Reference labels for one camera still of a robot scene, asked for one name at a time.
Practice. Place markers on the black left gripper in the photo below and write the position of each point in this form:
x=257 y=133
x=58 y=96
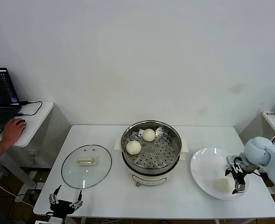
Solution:
x=62 y=207

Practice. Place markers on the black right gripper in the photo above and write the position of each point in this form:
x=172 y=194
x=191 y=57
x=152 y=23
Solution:
x=240 y=175

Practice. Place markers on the white steamed baozi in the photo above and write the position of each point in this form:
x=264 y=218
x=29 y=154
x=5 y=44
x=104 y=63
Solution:
x=149 y=135
x=133 y=147
x=221 y=185

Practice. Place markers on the black computer mouse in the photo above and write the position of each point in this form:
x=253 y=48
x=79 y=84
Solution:
x=22 y=121

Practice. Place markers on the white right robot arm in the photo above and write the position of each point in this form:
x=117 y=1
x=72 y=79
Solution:
x=256 y=151

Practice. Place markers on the stainless steel steamer basket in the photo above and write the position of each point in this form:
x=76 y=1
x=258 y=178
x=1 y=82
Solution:
x=158 y=154

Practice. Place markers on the person bare hand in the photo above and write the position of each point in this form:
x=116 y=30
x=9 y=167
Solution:
x=13 y=133

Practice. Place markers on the white round plate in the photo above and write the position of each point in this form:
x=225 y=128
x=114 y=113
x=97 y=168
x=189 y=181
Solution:
x=202 y=163

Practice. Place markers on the cream electric cooking pot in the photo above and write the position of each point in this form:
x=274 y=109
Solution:
x=149 y=179

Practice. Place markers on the white side table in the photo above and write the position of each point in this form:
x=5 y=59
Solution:
x=34 y=121

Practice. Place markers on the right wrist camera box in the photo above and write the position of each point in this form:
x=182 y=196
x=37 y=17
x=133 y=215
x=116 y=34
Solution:
x=233 y=159

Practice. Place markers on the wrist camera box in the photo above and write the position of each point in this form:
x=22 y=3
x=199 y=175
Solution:
x=56 y=221
x=233 y=159

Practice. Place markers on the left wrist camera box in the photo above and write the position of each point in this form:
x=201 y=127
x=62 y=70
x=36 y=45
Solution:
x=56 y=221

